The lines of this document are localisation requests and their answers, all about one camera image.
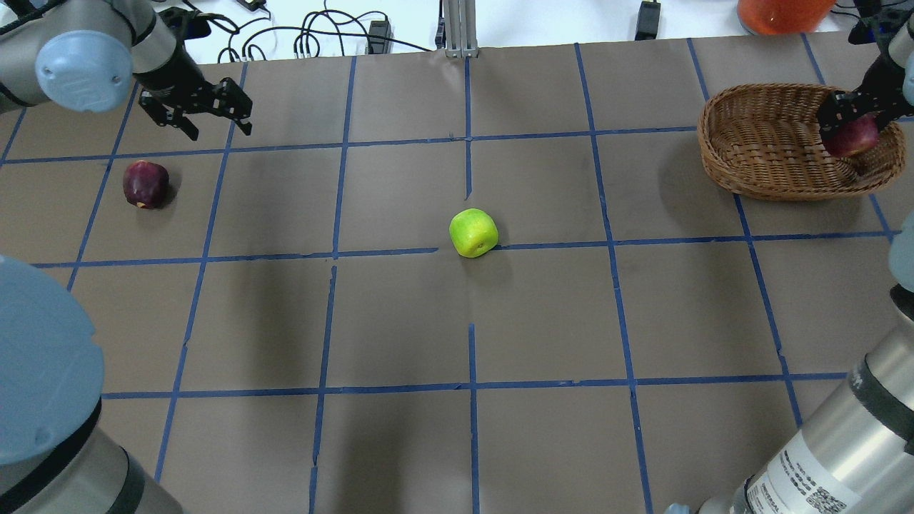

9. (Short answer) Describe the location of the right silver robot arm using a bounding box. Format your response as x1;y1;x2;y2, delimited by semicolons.
698;1;912;513

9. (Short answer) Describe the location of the dark red apple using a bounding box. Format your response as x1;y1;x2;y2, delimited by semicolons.
123;160;170;209

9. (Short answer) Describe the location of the aluminium frame post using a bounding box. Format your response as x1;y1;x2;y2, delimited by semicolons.
435;1;479;59

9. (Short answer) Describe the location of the black power adapter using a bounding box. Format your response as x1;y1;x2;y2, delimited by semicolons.
366;19;393;55

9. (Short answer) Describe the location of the green apple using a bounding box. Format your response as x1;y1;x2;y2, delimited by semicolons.
448;208;500;259

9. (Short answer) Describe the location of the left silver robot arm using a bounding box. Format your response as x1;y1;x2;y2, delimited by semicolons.
1;1;253;140

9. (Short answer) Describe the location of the light red striped apple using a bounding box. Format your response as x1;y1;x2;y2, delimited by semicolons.
823;114;880;158

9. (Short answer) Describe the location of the woven wicker basket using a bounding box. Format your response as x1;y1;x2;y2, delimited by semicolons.
696;84;907;201

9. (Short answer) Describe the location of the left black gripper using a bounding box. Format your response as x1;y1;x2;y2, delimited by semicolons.
139;69;253;142

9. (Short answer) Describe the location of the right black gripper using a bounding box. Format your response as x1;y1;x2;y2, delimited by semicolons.
817;61;913;178

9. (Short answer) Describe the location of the orange round object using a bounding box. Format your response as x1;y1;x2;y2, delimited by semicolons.
735;1;836;35

